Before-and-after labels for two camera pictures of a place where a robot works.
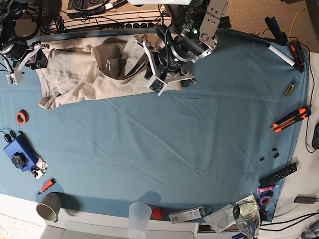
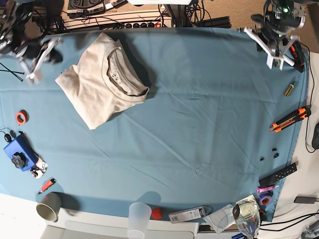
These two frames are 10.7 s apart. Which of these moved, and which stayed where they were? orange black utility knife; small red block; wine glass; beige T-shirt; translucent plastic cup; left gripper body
Moved: beige T-shirt; left gripper body
Stayed: translucent plastic cup; orange black utility knife; small red block; wine glass
